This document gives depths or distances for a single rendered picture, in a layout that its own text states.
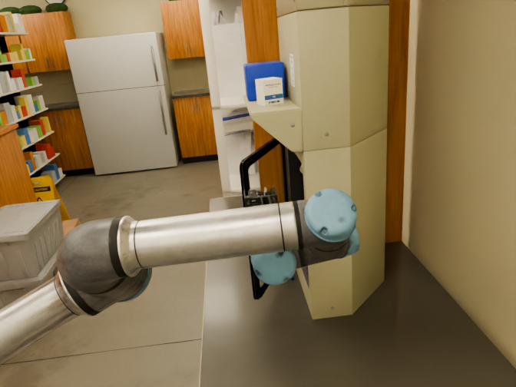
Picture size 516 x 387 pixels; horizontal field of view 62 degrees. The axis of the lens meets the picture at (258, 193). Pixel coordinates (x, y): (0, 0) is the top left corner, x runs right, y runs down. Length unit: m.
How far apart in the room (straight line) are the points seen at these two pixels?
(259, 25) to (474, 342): 1.01
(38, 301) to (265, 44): 0.90
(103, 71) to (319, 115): 5.18
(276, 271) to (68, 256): 0.33
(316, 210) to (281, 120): 0.40
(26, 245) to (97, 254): 2.36
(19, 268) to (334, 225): 2.70
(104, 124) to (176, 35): 1.54
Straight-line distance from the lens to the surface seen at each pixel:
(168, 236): 0.65
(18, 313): 0.87
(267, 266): 0.73
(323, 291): 1.16
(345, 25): 0.98
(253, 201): 0.91
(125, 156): 6.17
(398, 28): 1.42
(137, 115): 6.01
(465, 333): 1.22
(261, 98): 1.06
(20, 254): 3.07
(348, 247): 0.76
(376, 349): 1.13
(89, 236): 0.69
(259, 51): 1.32
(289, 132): 0.98
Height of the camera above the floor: 1.68
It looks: 21 degrees down
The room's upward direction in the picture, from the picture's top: 5 degrees counter-clockwise
